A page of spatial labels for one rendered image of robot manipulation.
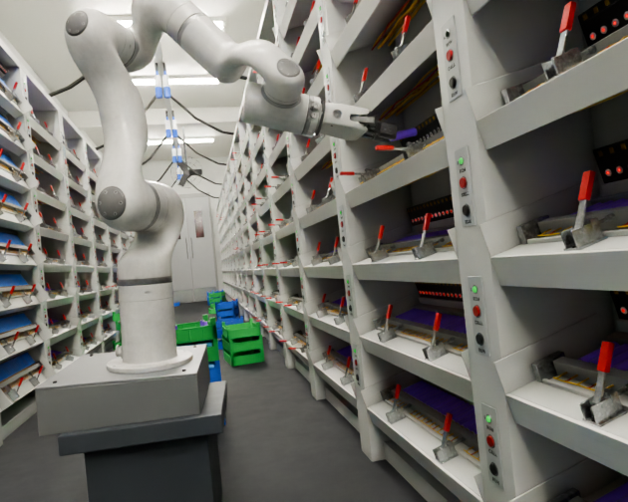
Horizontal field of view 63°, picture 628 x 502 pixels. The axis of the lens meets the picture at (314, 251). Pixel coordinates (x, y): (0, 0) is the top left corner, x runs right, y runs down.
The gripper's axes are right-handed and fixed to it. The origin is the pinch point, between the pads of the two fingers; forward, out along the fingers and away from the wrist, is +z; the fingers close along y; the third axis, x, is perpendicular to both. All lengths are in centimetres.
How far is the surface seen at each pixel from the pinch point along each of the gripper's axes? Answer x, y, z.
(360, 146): -5.3, 31.4, 3.4
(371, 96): -9.1, 4.0, -3.3
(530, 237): 24.6, -40.7, 10.8
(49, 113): -49, 241, -144
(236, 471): 91, 42, -16
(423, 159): 10.1, -19.3, 1.7
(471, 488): 67, -24, 17
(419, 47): -9.0, -22.2, -3.2
